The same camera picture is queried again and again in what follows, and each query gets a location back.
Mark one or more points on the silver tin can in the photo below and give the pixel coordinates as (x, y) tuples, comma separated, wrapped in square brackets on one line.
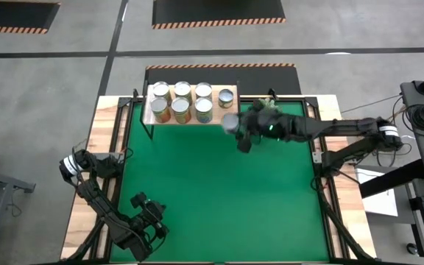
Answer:
[(229, 123)]

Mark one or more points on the green table mat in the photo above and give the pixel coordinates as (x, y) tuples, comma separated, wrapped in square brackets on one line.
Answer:
[(234, 228)]

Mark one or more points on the artificial potted succulent plant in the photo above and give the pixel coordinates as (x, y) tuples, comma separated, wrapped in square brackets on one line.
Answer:
[(271, 104)]

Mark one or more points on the yellow label tin can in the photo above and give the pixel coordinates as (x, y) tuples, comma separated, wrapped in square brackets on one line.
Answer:
[(180, 105)]

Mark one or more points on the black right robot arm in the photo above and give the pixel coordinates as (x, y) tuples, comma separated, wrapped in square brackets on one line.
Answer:
[(337, 129)]

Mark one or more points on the berries label tin can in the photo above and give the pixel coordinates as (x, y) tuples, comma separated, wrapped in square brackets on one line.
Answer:
[(226, 97)]

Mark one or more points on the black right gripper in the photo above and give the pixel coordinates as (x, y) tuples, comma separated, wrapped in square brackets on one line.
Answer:
[(285, 129)]

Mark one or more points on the black hazard-striped floor mat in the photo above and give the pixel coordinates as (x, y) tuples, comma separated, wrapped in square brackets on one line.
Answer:
[(263, 79), (13, 14), (215, 11)]

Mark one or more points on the peaches label tin can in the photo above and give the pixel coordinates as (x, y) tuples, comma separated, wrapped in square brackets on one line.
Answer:
[(183, 88)]

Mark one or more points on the orange label tin can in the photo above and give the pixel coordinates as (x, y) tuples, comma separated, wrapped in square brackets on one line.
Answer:
[(161, 88)]

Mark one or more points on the blue label tin can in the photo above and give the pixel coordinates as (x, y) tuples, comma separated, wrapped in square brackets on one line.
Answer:
[(204, 106)]

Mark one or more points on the white paper sheet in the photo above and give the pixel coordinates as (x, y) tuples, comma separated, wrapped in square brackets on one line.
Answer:
[(381, 204)]

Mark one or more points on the black aluminium rig frame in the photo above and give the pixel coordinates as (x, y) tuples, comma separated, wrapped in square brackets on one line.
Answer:
[(330, 239)]

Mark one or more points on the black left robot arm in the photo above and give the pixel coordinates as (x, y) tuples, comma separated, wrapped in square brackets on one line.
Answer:
[(101, 206)]

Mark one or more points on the black metal beam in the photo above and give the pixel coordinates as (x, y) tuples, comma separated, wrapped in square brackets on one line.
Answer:
[(388, 180)]

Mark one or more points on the apple label tin can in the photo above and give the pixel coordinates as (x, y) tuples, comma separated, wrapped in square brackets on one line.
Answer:
[(159, 105)]

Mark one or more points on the wooden shelf with black legs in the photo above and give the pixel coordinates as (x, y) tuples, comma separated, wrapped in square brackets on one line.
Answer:
[(216, 117)]

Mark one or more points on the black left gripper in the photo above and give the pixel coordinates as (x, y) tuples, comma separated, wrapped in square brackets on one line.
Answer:
[(153, 217)]

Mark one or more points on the green label tin can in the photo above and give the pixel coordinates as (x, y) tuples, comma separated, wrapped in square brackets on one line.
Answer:
[(204, 89)]

